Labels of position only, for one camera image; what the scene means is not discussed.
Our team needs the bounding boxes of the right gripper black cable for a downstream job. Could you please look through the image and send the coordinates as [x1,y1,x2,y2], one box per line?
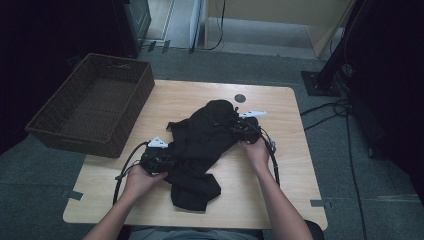
[246,123,281,188]

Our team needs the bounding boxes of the black hanging cable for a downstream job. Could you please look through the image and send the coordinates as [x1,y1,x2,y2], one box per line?
[204,0,227,52]

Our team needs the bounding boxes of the long black floor cable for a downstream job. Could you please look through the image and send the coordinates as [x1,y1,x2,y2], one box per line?
[344,111,368,240]

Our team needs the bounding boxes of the black chair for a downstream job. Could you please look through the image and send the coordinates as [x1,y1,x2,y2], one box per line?
[304,219,326,240]

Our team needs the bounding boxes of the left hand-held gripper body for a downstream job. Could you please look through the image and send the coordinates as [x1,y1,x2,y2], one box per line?
[139,135,178,176]

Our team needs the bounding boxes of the dark cabinet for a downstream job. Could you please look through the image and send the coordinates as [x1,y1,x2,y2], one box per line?
[113,0,153,58]

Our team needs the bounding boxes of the beige wooden furniture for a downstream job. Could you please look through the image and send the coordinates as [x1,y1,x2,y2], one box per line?
[204,0,356,58]

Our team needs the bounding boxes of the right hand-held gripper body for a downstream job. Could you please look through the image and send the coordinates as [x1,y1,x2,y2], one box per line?
[233,109,268,145]

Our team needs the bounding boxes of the brown woven basket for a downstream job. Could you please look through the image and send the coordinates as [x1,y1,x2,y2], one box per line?
[24,53,156,159]

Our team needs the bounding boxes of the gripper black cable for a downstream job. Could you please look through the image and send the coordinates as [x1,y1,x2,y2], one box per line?
[112,141,151,206]
[246,123,281,188]

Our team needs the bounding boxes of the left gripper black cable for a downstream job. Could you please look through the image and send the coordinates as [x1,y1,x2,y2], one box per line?
[112,141,151,206]

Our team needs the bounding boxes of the white board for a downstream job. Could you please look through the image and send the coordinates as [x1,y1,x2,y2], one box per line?
[189,0,206,54]

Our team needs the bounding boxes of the black metal stand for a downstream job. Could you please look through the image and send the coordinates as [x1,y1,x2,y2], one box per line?
[301,0,368,98]

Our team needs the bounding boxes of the black pants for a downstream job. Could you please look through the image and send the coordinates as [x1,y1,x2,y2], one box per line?
[165,99,243,213]

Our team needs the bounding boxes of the person's right hand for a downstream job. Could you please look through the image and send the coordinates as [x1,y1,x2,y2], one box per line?
[239,137,270,171]

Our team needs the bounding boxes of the person's left hand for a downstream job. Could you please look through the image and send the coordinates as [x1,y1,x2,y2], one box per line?
[123,164,169,201]

